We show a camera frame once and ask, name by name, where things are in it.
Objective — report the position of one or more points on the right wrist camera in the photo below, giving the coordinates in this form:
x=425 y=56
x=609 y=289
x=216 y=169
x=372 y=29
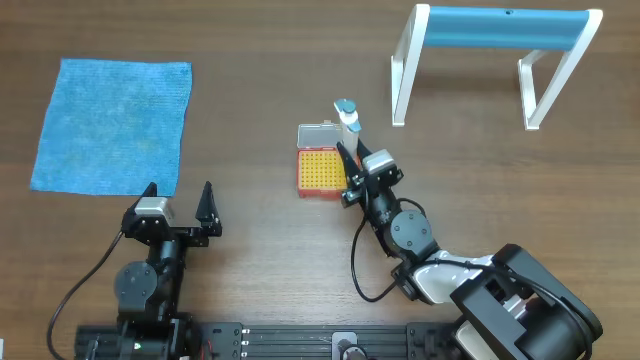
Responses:
x=379 y=161

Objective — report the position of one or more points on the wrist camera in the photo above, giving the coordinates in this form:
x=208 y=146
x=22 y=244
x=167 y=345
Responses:
x=154 y=207
x=379 y=161

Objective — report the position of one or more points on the blue cloth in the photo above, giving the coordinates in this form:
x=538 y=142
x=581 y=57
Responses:
x=115 y=125

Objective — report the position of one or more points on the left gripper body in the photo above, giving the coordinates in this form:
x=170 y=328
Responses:
x=192 y=236

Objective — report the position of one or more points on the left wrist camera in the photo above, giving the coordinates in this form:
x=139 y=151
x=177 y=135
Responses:
x=154 y=207

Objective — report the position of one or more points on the red and yellow tip box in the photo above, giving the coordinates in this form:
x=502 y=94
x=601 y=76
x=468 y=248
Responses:
x=320 y=172

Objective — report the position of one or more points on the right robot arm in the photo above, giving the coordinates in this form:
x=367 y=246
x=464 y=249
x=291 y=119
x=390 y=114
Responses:
x=500 y=300

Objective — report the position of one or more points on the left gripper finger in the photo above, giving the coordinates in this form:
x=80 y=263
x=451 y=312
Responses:
x=207 y=205
x=149 y=191

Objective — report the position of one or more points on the white pipette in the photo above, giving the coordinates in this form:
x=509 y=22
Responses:
x=349 y=122

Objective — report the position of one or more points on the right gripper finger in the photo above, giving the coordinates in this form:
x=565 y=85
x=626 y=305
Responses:
x=363 y=149
x=350 y=167

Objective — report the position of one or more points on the mounting rail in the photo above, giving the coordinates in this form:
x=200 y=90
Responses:
x=280 y=340

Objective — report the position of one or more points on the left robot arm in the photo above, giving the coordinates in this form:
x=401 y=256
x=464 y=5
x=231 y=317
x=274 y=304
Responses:
x=150 y=285

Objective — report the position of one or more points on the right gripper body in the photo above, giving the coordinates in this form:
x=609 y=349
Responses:
x=385 y=182

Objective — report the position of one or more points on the white and blue stand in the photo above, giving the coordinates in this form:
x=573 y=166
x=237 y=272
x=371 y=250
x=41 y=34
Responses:
x=500 y=27

